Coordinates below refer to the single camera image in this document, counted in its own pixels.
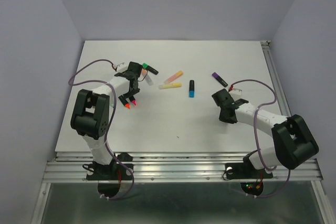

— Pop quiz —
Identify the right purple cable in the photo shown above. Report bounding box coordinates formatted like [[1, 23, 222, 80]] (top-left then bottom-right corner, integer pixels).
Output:
[[228, 79, 291, 200]]

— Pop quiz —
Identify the orange black highlighter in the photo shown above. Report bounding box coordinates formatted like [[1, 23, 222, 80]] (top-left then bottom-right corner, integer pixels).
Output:
[[118, 95, 130, 109]]

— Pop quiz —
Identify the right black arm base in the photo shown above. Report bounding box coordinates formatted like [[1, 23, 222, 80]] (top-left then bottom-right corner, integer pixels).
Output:
[[222, 151, 273, 197]]

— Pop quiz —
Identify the aluminium right side rail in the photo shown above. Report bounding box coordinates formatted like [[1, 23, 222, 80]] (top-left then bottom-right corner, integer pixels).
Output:
[[260, 40, 291, 116]]

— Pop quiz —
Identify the purple cap black highlighter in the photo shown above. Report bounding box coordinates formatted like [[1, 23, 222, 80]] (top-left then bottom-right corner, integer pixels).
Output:
[[212, 72, 228, 87]]

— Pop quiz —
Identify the aluminium front rail frame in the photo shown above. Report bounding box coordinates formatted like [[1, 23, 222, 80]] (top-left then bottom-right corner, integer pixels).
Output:
[[41, 152, 323, 183]]

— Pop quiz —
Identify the yellow clear highlighter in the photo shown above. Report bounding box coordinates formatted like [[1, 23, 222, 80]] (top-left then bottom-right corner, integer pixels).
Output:
[[159, 82, 182, 90]]

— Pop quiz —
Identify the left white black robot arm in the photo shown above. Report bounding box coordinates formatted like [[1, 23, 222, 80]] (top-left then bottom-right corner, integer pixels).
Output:
[[69, 61, 143, 179]]

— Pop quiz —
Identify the green cap black highlighter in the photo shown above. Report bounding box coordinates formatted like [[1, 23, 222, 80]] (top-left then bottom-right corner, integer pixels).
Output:
[[142, 63, 159, 75]]

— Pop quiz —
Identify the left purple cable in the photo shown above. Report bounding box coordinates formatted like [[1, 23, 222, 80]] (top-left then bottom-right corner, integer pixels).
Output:
[[68, 59, 135, 200]]

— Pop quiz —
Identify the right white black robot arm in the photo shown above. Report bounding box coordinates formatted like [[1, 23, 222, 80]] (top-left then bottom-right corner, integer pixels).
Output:
[[212, 89, 319, 177]]

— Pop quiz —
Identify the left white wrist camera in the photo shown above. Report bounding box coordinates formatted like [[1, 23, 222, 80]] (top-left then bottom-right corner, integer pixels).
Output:
[[116, 62, 128, 73]]

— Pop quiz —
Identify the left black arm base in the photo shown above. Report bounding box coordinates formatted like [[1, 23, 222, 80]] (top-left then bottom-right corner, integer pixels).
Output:
[[82, 153, 133, 181]]

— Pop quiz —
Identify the blue cap black highlighter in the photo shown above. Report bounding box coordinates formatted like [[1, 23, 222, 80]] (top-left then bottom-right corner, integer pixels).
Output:
[[188, 80, 195, 98]]

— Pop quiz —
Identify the purple cable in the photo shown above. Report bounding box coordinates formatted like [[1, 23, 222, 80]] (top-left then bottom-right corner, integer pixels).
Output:
[[228, 79, 291, 200], [68, 59, 135, 200]]

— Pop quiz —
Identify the orange cap clear highlighter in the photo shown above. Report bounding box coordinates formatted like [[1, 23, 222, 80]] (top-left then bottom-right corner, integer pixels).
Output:
[[141, 69, 153, 86]]

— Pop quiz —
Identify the pink black highlighter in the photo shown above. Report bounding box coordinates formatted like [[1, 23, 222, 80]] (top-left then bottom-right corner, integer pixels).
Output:
[[129, 95, 137, 106]]

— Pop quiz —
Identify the peach clear highlighter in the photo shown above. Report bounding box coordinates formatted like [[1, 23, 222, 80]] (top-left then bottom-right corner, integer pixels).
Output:
[[164, 70, 183, 84]]

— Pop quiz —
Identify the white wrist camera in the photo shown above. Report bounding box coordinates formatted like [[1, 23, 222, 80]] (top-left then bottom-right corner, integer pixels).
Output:
[[229, 88, 243, 97], [116, 62, 128, 73]]

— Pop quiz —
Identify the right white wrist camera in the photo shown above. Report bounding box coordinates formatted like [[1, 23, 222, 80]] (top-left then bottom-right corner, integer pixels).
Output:
[[229, 88, 243, 97]]

